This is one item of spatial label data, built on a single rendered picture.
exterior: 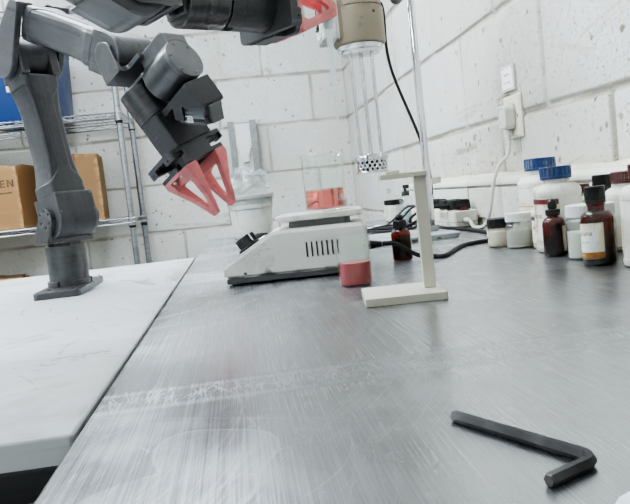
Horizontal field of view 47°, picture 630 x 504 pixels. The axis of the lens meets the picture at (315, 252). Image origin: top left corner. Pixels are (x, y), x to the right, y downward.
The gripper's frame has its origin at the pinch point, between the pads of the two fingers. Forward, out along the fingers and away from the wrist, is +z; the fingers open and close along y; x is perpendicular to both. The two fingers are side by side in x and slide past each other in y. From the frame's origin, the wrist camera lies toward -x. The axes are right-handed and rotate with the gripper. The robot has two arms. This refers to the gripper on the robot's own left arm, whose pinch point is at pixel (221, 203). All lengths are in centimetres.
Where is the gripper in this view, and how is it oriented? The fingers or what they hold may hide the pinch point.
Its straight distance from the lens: 100.9
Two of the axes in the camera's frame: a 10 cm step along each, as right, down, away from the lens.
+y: 5.7, -4.4, 6.9
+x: -5.8, 3.9, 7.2
